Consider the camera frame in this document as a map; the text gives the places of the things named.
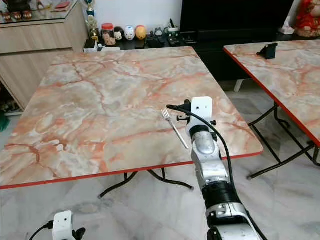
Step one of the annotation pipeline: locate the green cup with pens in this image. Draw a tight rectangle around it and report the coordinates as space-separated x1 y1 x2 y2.
166 18 181 36

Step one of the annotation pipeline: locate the small white box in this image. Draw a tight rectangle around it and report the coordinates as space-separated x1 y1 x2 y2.
84 38 99 53

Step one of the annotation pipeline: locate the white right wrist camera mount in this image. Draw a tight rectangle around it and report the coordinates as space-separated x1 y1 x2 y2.
185 96 214 139

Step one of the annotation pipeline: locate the dark egg-shaped figurine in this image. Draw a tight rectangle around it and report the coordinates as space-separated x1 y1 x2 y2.
113 26 125 42

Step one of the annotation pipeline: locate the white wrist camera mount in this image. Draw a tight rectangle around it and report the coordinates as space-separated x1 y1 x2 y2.
52 210 75 240
185 96 214 139

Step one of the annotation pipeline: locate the red figurine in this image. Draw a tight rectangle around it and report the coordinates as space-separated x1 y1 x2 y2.
293 0 320 39

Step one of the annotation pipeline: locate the silver metal fork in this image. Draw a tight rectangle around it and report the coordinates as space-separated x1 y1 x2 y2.
161 109 190 150

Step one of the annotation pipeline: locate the white egg-shaped figurine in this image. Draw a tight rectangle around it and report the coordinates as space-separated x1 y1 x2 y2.
124 25 136 42

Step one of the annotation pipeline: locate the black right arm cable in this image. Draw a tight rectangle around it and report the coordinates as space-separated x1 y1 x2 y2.
166 104 235 186

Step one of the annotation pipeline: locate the dark ornament on wooden base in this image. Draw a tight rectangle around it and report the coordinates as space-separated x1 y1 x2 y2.
2 0 32 22

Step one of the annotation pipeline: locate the light wooden sideboard cabinet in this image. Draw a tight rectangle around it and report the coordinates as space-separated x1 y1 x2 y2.
0 0 89 110

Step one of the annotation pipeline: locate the marble-print folding table with stand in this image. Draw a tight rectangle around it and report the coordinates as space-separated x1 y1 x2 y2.
223 39 320 180

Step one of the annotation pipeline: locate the clear jar with red lid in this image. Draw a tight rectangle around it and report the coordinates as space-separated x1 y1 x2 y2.
100 22 116 47

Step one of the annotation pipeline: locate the red flat box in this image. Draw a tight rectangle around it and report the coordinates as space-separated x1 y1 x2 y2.
53 1 72 12

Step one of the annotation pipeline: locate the gold trophy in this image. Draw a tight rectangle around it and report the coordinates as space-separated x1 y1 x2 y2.
84 0 100 42

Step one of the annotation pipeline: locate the black phone stand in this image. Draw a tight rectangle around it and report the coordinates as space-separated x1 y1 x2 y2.
256 42 279 60

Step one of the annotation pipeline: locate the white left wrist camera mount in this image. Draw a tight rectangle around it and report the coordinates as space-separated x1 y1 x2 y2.
52 210 75 240

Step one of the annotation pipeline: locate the large marble-print folding table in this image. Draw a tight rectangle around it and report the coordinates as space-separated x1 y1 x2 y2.
0 46 265 200

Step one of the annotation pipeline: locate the black television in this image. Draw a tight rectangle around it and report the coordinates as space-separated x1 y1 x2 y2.
179 0 295 41

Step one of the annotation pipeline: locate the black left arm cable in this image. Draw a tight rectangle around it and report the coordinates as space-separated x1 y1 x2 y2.
28 221 55 240

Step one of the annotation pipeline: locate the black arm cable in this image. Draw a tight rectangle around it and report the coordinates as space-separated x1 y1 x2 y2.
28 221 55 240
166 104 235 186

